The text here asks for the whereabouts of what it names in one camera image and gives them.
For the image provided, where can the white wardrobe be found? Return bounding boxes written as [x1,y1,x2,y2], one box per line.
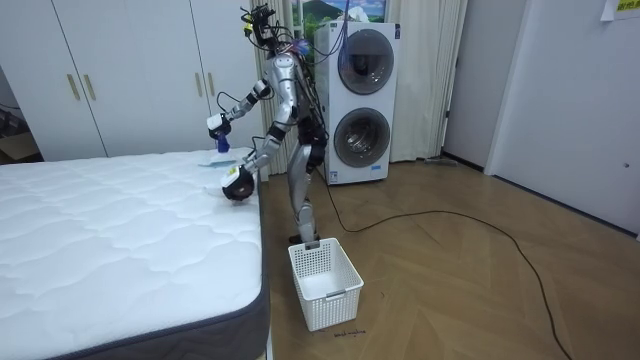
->
[0,0,266,163]

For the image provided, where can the white washing machine tower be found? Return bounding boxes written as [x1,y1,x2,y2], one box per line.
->
[313,20,402,187]

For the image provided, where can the landscape wall poster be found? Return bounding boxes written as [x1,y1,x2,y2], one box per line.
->
[291,0,389,27]

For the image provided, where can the black floor cable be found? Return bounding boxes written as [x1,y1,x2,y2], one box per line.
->
[313,166,575,360]

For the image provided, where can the cable bundle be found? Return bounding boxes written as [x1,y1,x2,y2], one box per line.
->
[282,0,352,72]

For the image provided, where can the robot body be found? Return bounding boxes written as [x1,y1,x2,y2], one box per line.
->
[238,3,330,151]

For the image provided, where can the blue handled hand brush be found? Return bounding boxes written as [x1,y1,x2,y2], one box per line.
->
[198,132,239,169]

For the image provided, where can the cardboard box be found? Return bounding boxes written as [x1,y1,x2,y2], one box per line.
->
[0,131,42,162]

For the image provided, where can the white perforated plastic basket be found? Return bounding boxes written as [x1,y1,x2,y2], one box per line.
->
[287,236,366,333]

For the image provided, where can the white quilted bed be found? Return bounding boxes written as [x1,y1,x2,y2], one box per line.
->
[0,146,272,360]

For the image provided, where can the white door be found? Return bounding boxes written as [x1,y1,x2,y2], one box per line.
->
[483,0,640,237]

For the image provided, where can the robot legs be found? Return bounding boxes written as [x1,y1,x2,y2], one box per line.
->
[285,123,330,247]

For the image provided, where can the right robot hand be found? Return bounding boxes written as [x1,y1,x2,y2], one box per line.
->
[206,112,234,142]

